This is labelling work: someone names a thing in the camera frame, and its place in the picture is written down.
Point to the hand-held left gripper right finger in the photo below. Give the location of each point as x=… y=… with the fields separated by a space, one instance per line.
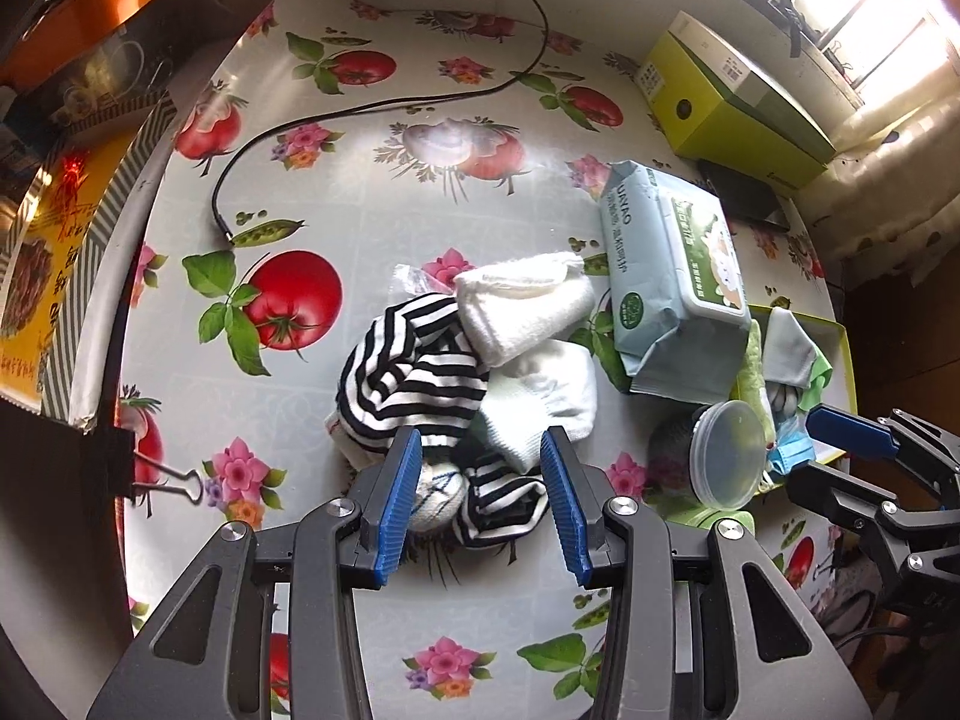
x=564 y=510

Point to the fruit print tablecloth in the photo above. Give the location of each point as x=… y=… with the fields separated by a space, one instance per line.
x=450 y=52

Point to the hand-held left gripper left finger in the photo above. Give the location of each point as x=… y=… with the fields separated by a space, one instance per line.
x=397 y=510

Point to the clear plastic wrapper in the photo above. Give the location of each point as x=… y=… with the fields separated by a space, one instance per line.
x=411 y=277

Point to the printed yellow box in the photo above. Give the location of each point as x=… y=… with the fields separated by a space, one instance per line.
x=60 y=240

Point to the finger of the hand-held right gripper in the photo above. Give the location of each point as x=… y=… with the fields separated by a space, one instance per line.
x=847 y=427
x=832 y=484

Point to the white lace curtain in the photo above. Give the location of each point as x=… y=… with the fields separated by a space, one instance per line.
x=900 y=165

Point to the white towel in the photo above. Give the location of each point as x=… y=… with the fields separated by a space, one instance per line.
x=517 y=307

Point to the grey cloth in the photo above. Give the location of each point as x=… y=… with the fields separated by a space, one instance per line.
x=787 y=349

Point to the yellow-green tray box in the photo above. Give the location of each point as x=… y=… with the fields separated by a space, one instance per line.
x=845 y=360

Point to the wet wipes pack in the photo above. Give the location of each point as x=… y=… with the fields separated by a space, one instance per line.
x=667 y=270

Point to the clear round plastic container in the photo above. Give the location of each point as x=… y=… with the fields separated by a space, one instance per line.
x=724 y=454

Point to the blue face mask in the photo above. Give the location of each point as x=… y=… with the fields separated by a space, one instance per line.
x=791 y=454

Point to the white sock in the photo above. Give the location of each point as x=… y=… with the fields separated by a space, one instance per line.
x=510 y=431
x=559 y=379

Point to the black binder clip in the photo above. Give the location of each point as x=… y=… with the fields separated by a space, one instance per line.
x=124 y=465

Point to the glass mug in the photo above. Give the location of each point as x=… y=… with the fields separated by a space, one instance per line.
x=112 y=64

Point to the black phone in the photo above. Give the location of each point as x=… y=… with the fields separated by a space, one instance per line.
x=742 y=191

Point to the green towel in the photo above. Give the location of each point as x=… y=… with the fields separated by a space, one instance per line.
x=754 y=367

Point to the white and green box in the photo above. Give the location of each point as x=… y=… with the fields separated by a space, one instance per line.
x=712 y=60

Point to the yellow-green cardboard box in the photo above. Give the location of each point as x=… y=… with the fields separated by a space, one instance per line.
x=720 y=127

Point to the black white striped garment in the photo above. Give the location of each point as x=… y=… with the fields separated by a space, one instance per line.
x=405 y=382

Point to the white sock ball blue pattern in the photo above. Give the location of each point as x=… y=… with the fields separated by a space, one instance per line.
x=439 y=491

